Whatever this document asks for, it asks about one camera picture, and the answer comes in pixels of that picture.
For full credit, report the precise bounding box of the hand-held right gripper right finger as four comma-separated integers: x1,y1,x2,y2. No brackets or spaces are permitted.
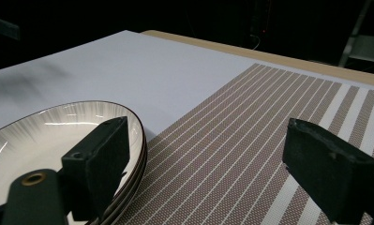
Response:
281,117,374,224

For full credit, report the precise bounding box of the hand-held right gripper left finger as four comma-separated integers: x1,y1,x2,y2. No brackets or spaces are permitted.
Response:
61,115,131,222

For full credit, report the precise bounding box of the brown striped woven placemat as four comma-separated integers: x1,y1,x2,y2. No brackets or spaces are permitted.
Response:
112,63,374,225

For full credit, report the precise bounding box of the grey metal stand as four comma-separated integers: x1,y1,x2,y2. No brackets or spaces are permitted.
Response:
337,0,374,68

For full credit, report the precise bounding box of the white cable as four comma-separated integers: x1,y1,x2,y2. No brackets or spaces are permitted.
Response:
249,33,262,51

